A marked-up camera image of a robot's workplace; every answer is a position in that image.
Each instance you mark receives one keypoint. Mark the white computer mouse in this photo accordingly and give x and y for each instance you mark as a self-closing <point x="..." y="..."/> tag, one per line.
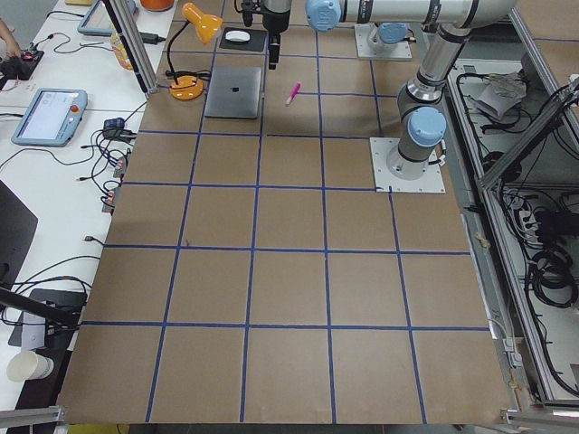
<point x="237" y="36"/>

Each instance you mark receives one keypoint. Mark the pink marker pen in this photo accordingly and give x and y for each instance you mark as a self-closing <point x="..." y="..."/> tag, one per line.
<point x="294" y="92"/>

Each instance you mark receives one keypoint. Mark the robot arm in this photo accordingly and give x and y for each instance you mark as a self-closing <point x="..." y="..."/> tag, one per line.
<point x="453" y="20"/>
<point x="323" y="15"/>

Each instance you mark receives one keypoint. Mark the black mousepad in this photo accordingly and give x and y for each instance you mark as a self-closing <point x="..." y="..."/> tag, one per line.
<point x="255" y="44"/>

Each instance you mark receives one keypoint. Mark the silver closed laptop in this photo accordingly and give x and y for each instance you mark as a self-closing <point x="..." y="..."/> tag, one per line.
<point x="234" y="92"/>

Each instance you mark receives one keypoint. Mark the orange desk lamp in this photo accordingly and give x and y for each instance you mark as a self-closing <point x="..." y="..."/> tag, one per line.
<point x="197" y="33"/>

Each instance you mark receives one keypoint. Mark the black power adapter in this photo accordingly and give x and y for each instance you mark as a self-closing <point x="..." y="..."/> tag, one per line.
<point x="151" y="38"/>

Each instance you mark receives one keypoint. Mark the yellow drink bottle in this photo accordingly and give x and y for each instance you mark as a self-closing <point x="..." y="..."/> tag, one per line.
<point x="120" y="52"/>

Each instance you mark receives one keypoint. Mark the teach pendant tablet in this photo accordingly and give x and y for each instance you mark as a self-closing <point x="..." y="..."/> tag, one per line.
<point x="52" y="118"/>
<point x="96" y="21"/>

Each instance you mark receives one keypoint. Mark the white paper cup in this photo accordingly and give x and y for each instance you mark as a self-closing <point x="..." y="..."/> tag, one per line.
<point x="27" y="366"/>

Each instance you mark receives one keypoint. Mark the aluminium frame post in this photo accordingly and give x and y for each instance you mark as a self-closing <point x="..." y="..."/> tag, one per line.
<point x="126" y="27"/>

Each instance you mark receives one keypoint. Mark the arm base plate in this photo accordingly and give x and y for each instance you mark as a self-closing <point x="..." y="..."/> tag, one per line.
<point x="394" y="174"/>
<point x="384" y="47"/>

